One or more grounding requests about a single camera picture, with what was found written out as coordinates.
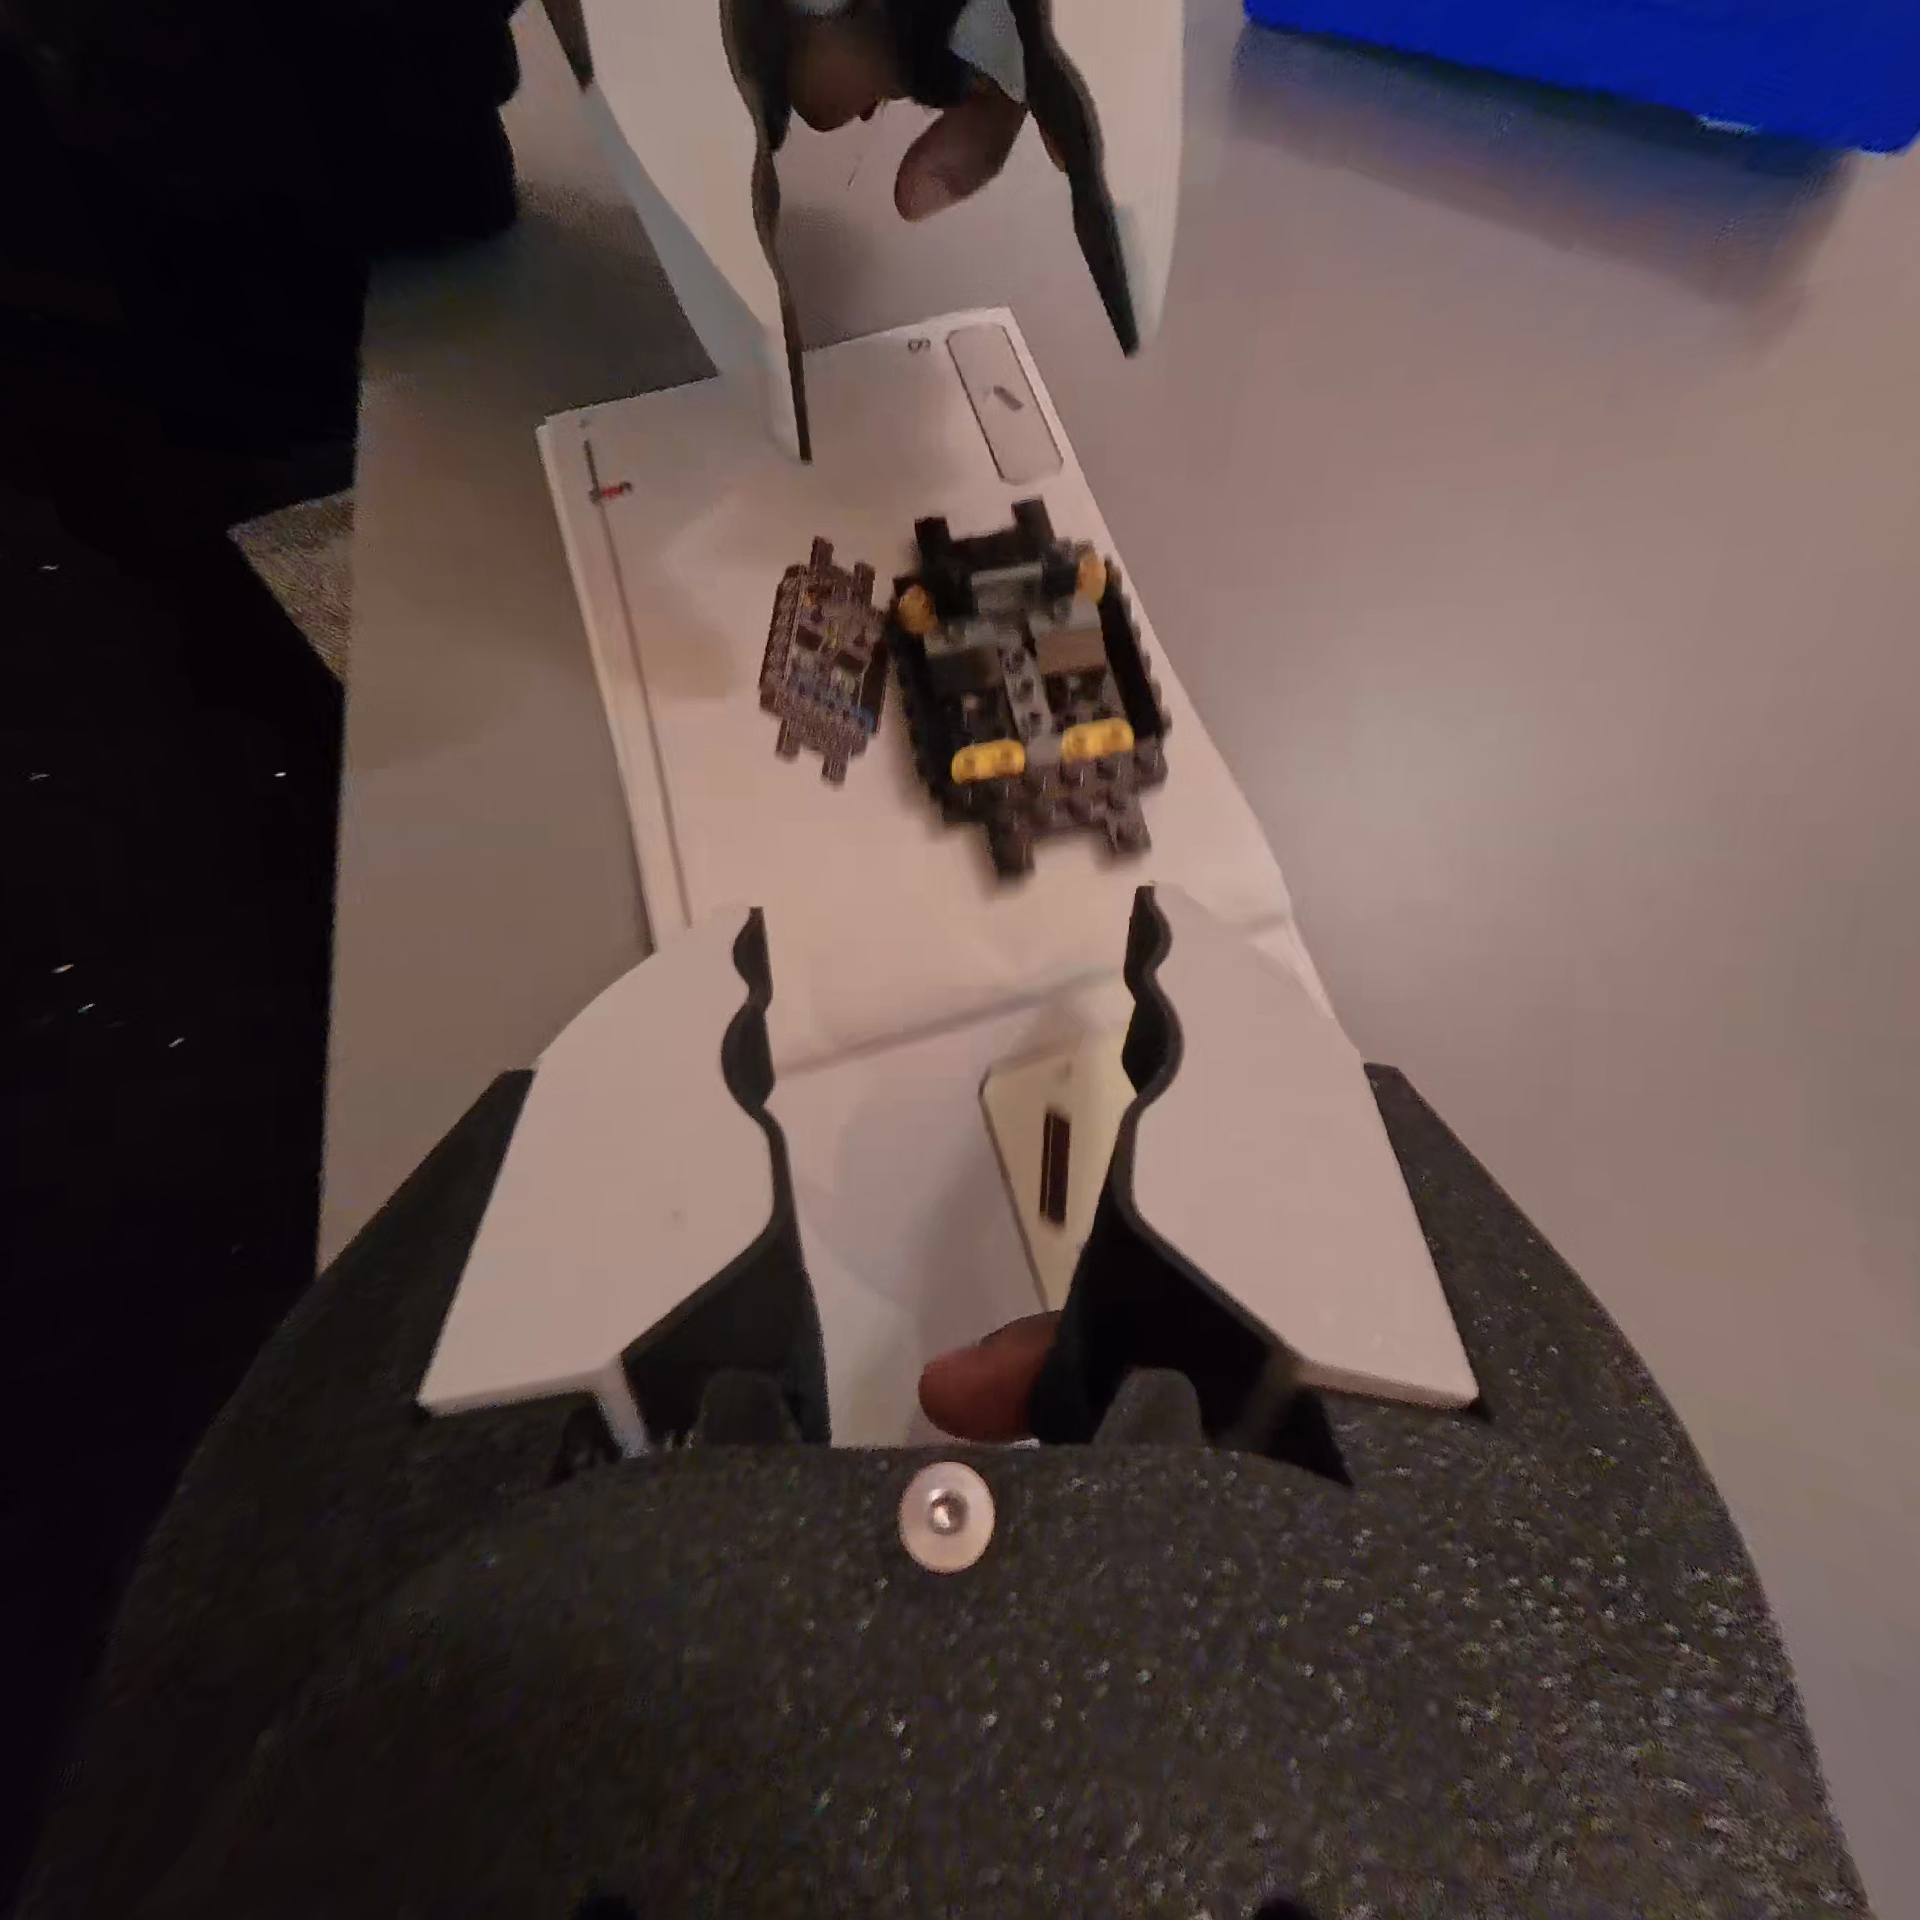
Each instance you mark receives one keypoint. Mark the black lego car chassis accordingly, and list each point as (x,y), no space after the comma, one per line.
(1035,691)

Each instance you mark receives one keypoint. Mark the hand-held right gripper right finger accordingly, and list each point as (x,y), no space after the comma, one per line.
(1290,1200)

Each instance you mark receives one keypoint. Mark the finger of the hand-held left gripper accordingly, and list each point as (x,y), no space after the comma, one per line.
(1133,121)
(675,121)

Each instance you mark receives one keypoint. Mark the blue plastic bin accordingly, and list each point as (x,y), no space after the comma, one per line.
(1650,61)

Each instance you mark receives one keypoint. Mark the person's right hand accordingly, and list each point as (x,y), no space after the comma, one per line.
(983,1381)

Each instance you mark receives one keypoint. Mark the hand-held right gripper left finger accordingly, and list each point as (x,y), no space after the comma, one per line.
(600,1200)

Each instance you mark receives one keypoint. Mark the person's left hand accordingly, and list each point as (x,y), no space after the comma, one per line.
(953,151)

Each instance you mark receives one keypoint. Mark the white instruction booklet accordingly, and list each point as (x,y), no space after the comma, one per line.
(720,840)

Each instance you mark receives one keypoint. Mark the black chair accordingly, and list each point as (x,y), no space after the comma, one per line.
(121,975)

